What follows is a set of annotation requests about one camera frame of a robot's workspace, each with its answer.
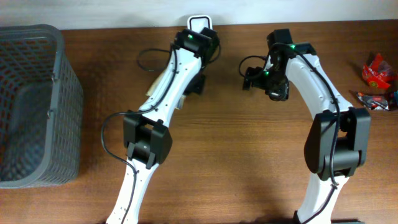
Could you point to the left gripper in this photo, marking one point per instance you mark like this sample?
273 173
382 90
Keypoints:
196 86

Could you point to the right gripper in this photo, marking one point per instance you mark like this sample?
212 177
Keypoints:
281 93

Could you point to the yellow snack bag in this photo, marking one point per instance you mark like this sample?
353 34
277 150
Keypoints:
156 83

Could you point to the grey plastic mesh basket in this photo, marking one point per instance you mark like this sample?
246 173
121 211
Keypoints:
41 109

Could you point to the black red snack packet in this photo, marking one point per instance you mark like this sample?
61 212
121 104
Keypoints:
373 102

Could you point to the blue mouthwash bottle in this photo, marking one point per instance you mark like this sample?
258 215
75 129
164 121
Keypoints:
392 99

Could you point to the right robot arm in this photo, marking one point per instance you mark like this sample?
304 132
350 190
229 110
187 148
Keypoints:
338 138

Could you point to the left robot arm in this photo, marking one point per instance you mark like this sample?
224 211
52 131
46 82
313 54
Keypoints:
146 134

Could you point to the white barcode scanner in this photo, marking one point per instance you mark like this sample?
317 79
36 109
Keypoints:
198 22

